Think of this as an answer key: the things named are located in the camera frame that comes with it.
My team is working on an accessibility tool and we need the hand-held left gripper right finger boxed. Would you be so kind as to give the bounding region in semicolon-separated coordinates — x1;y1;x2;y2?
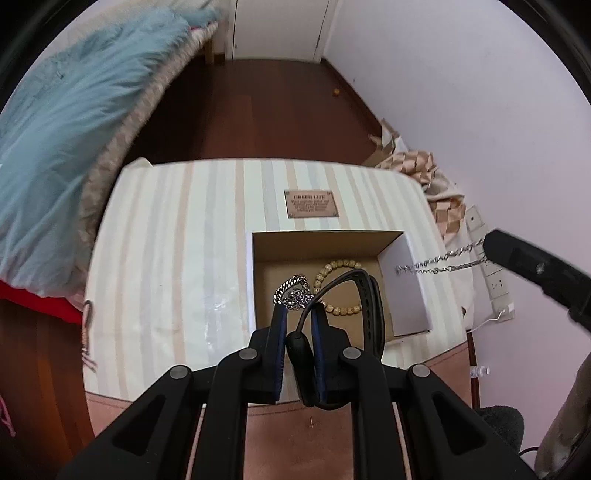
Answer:
310;305;539;480

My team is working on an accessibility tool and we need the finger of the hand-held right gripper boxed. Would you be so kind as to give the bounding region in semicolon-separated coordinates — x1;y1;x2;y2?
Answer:
482;228;591;334

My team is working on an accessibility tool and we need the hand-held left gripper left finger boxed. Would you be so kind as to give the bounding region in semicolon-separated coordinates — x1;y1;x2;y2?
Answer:
55;304;289;480

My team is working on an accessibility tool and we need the black wristband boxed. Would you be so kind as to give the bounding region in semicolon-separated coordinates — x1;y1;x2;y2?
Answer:
286;270;384;411

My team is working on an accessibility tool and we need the silver chain necklace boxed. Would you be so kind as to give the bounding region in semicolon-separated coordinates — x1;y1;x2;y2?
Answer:
396;237;491;277

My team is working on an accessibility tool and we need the cardboard jewelry box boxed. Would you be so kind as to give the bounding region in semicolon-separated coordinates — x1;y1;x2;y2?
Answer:
252;230;435;343

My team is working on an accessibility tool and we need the white power strip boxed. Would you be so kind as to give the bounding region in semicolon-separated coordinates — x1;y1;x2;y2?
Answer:
465;205;516;324

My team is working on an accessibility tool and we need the checked tote bag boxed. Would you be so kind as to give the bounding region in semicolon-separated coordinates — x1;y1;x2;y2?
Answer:
374;148;467;241

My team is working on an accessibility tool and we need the brown label patch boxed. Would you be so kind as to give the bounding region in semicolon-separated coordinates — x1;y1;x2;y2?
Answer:
283;189;338;219

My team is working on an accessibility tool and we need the grey fluffy cushion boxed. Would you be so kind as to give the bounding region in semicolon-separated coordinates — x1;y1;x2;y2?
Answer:
475;405;526;457

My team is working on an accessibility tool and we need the brown paper bag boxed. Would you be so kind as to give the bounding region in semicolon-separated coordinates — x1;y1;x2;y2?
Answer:
364;119;408;168

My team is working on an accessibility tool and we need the red cloth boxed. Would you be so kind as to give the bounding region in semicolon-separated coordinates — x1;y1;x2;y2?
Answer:
0;276;85;325

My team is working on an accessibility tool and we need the beige woven mattress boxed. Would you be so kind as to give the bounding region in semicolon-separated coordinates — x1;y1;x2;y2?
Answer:
78;21;220;245

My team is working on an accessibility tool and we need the light blue blanket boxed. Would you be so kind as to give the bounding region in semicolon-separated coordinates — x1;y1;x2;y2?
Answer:
0;8;223;296

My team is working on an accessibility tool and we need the white door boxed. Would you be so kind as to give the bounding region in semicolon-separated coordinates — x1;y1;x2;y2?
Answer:
229;0;334;62

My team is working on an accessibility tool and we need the thick silver chain bracelet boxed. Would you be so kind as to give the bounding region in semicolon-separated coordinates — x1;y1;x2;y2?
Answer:
274;274;315;311

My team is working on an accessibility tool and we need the white cable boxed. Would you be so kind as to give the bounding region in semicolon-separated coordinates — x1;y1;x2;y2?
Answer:
465;308;509;331

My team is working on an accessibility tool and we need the beige beaded bracelet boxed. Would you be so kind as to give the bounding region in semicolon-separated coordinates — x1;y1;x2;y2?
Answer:
312;260;365;317

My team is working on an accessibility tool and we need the beige tassel cord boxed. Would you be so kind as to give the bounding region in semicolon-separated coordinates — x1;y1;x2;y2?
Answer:
80;299;99;371

